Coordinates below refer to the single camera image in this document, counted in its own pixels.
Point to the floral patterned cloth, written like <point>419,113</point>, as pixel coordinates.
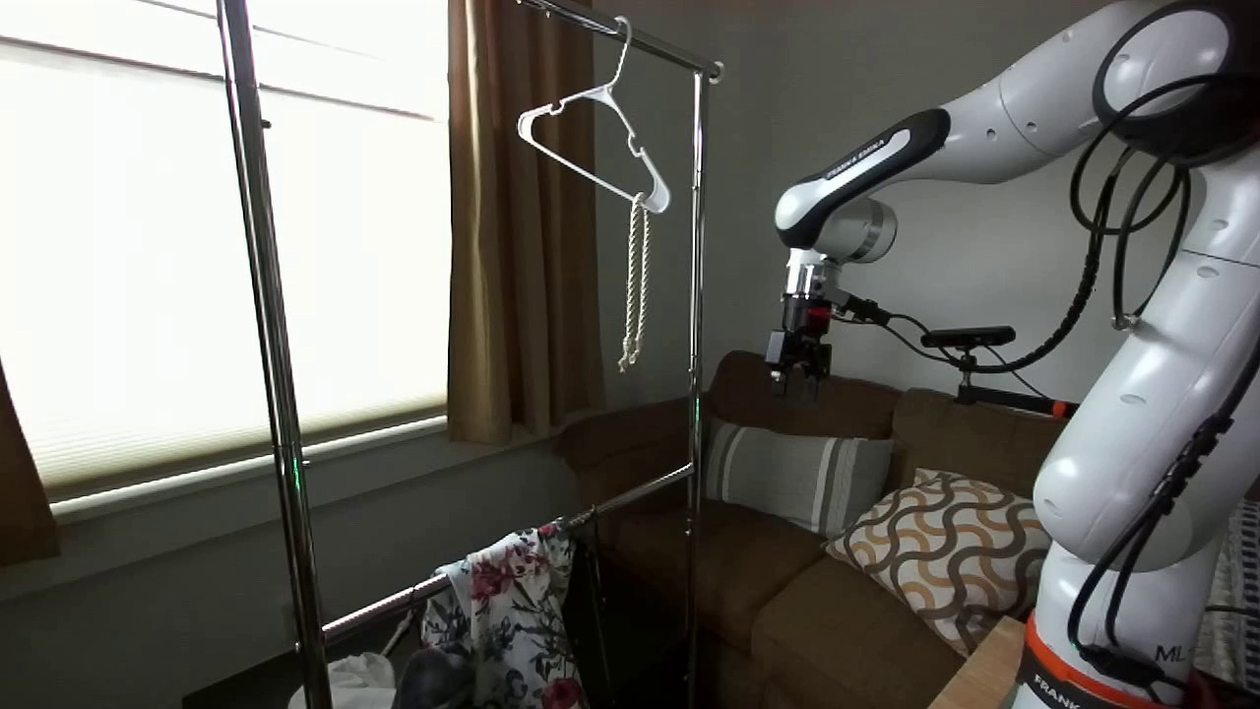
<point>500,618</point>

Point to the grey striped pillow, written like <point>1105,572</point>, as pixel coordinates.
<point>809,483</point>

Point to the chrome clothes rack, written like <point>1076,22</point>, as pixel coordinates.
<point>290,467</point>

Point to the brown sofa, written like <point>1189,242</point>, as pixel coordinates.
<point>780,618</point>

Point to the white plastic coat hanger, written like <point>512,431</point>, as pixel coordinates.
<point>605,113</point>

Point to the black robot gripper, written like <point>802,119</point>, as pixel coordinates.
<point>797,347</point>

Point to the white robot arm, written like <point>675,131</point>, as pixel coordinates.
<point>1163,446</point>

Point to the brown curtain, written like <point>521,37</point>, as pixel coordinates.
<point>526,276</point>

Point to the black camera on stand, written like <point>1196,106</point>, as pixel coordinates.
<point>960,347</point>

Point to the brown wavy patterned pillow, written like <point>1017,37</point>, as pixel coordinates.
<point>956,548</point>

